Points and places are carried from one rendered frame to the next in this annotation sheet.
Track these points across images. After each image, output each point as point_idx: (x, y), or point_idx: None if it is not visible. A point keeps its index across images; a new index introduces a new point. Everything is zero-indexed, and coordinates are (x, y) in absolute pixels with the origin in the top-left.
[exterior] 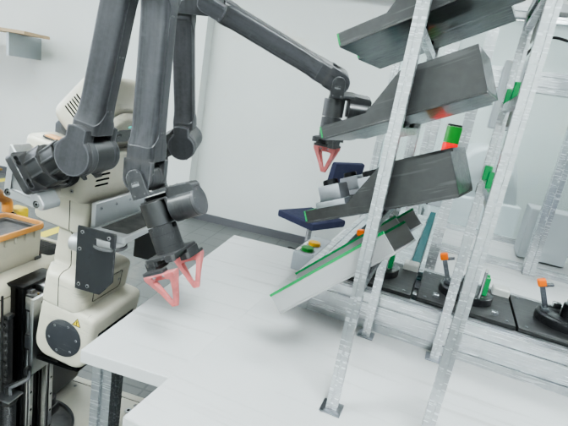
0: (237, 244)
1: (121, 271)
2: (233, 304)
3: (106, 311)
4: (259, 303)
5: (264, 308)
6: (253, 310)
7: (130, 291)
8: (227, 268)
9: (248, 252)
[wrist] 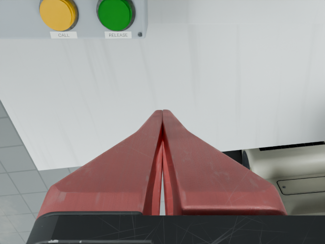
0: (73, 149)
1: (285, 193)
2: (304, 52)
3: (322, 159)
4: (282, 20)
5: (297, 4)
6: (313, 17)
7: (269, 168)
8: (179, 117)
9: (87, 124)
